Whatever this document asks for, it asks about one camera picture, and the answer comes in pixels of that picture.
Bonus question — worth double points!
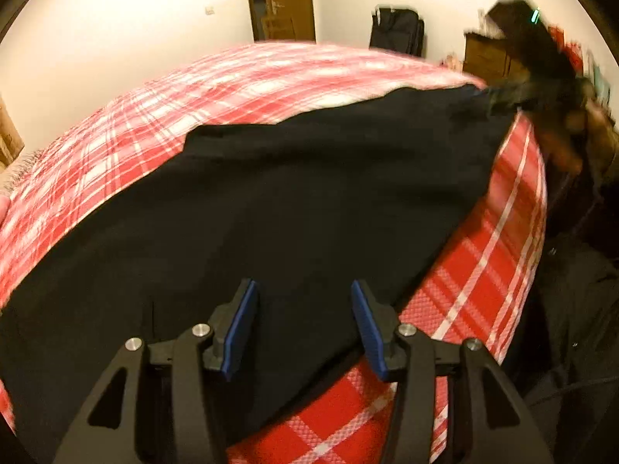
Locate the red plaid bedsheet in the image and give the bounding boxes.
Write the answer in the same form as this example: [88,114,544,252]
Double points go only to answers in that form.
[0,41,549,464]

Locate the person's dark jacket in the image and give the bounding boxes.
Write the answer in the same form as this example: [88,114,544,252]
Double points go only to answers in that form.
[522,155,619,464]

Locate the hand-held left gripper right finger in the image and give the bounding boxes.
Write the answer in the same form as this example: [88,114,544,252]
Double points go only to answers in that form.
[351,279,554,464]

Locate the person's right hand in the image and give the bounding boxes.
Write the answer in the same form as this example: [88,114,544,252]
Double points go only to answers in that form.
[532,99,617,177]

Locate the brown wooden chair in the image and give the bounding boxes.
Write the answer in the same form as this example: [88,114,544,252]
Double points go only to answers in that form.
[261,16,296,42]

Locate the brown wooden cabinet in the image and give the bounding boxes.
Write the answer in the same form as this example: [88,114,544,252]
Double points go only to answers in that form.
[463,31,525,89]

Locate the black pants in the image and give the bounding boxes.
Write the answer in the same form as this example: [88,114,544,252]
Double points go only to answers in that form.
[0,83,517,462]

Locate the cream wooden headboard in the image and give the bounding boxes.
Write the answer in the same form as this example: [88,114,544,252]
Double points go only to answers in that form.
[0,97,25,167]

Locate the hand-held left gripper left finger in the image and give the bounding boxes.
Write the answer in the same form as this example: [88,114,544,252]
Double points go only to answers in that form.
[52,278,262,464]

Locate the red decoration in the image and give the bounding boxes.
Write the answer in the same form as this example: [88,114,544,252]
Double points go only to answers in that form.
[549,24,586,75]

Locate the black suitcase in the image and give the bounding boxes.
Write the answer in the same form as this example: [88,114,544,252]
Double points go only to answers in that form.
[370,6,426,58]

